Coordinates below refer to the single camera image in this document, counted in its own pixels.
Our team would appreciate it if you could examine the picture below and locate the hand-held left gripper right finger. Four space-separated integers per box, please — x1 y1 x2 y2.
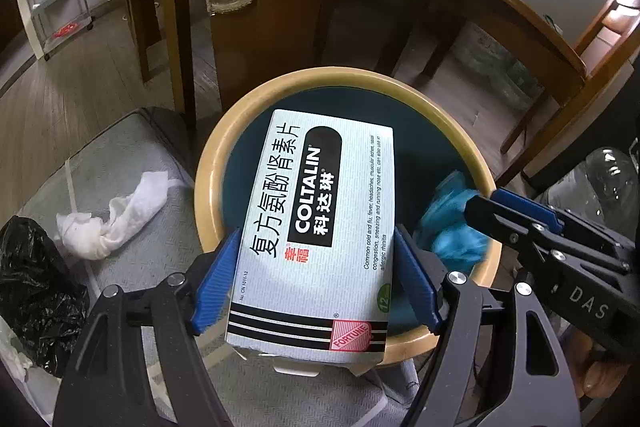
393 223 584 427

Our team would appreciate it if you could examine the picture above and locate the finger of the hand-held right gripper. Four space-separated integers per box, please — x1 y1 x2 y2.
491 187 632 260
462 194 627 275

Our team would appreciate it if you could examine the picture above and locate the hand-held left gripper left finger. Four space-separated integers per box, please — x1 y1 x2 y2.
52 226 243 427

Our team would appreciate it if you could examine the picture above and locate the blue face mask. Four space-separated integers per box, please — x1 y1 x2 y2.
415 169 493 265

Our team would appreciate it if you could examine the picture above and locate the round beige trash bin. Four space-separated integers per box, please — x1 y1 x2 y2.
194 69 498 365

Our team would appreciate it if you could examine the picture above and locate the white tissue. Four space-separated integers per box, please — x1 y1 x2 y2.
55 171 172 261

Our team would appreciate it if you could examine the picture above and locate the white medicine box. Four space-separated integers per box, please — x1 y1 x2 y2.
225 108 396 378

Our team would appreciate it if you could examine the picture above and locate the person's right hand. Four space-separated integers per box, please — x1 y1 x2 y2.
584 346 640 403

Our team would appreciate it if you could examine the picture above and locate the grey plaid cloth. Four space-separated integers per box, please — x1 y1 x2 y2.
0 107 421 427

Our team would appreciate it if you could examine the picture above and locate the clear plastic water bottle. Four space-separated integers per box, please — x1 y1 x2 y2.
535 147 640 238

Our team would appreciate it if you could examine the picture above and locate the light wooden chair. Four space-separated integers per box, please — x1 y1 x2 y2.
500 0 640 182

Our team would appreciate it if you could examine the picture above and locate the black plastic bag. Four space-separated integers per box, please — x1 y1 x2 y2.
0 216 91 378

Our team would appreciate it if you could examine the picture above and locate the wooden side table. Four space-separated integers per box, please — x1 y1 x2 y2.
387 0 588 95

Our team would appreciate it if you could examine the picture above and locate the wooden dining table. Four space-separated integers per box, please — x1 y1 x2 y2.
209 0 326 122

